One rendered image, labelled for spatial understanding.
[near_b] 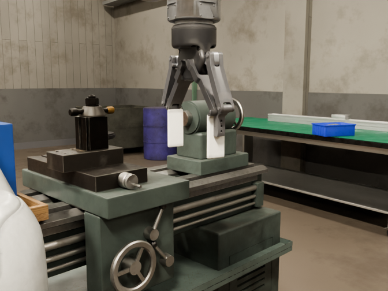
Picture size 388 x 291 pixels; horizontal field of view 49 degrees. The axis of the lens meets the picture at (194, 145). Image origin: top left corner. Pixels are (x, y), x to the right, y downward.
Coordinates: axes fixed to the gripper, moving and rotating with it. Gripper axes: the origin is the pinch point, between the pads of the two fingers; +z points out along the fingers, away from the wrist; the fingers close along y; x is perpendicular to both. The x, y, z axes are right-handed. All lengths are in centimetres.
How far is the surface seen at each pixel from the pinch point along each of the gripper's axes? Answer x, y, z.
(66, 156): -8, -56, 10
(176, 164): 43, -87, 22
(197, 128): 48, -79, 7
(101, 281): -3, -45, 43
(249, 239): 62, -63, 51
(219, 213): 52, -69, 40
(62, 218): -11, -52, 26
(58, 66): 155, -768, -39
